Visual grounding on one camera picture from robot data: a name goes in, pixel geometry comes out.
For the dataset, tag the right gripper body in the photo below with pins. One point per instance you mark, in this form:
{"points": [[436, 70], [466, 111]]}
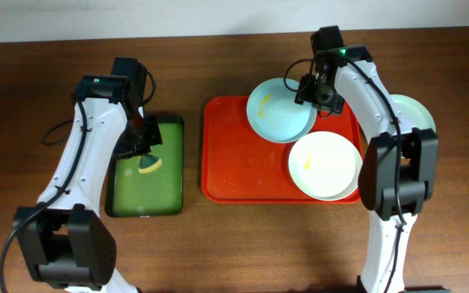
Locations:
{"points": [[315, 94]]}

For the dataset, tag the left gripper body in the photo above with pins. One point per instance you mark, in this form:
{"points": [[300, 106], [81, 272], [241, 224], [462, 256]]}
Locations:
{"points": [[138, 147]]}

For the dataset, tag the yellow green sponge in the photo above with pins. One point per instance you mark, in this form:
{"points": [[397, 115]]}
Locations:
{"points": [[148, 163]]}

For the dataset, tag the light blue plate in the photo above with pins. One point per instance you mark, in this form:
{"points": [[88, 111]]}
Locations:
{"points": [[274, 115]]}

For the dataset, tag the cream white plate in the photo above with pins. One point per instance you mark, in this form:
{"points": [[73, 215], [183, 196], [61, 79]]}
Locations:
{"points": [[325, 166]]}

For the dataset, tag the mint green plate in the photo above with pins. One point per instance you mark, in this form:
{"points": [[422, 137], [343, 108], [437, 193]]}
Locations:
{"points": [[414, 111]]}

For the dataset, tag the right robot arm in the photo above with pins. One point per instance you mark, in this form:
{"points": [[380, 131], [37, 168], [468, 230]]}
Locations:
{"points": [[399, 169]]}

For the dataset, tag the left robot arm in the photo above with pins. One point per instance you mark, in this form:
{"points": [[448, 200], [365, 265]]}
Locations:
{"points": [[62, 239]]}

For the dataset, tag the black tray with green liquid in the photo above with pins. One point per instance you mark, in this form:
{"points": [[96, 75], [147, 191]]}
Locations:
{"points": [[157, 193]]}

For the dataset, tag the red plastic tray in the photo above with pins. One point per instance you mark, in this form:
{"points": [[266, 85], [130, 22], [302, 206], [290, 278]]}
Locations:
{"points": [[239, 166]]}

